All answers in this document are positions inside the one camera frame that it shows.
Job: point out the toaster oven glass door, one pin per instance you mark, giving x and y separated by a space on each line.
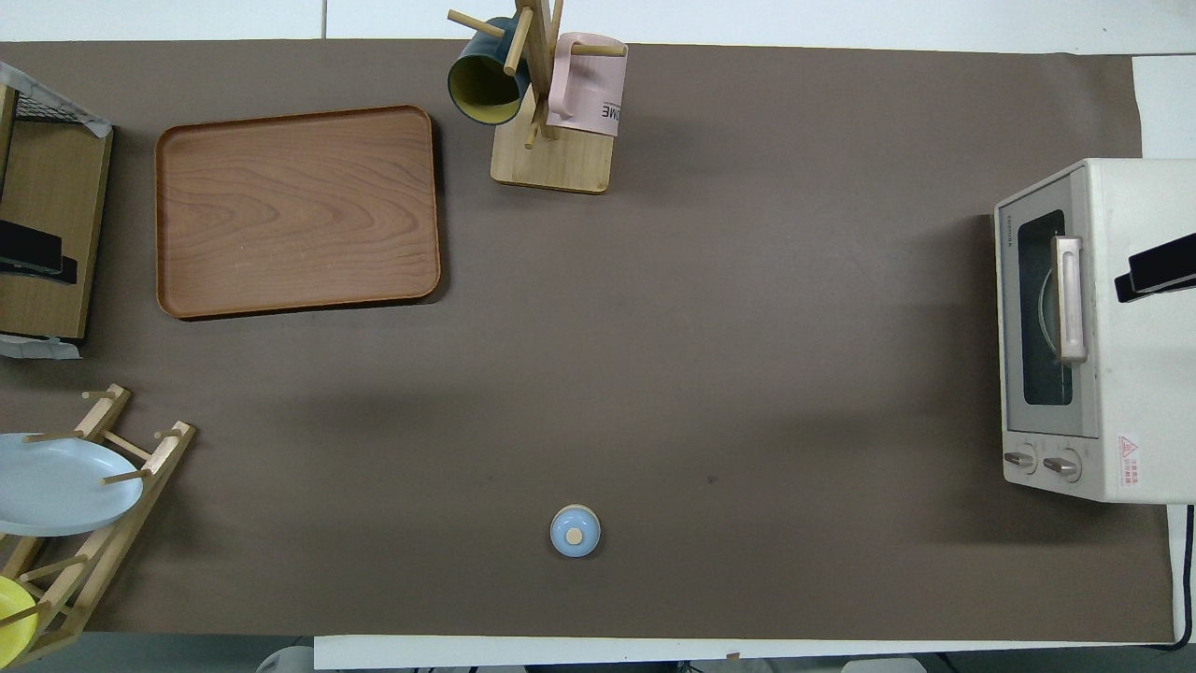
1011 280

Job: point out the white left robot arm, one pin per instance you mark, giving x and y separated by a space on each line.
285 662

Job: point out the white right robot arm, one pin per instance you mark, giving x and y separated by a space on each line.
883 667

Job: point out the silver oven knob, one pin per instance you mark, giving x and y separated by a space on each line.
1020 459
1062 465

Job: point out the white toaster oven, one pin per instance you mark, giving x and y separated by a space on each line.
1140 374

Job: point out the red oven warning sticker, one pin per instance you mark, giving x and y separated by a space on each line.
1130 460

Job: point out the brown table mat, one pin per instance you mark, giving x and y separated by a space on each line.
654 374

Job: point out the wooden mug tree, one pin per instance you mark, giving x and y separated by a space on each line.
551 164

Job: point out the pink mug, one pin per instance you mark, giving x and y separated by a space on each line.
589 89

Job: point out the dark blue mug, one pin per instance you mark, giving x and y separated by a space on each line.
481 84

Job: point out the brown wooden tray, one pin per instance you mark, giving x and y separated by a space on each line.
299 210

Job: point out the large white mesh tape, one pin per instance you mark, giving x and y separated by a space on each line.
93 123

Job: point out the wooden dish rack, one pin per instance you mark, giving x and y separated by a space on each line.
93 561

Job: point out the light blue plate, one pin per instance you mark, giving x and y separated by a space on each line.
56 486

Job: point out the yellow plate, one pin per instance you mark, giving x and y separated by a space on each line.
11 617

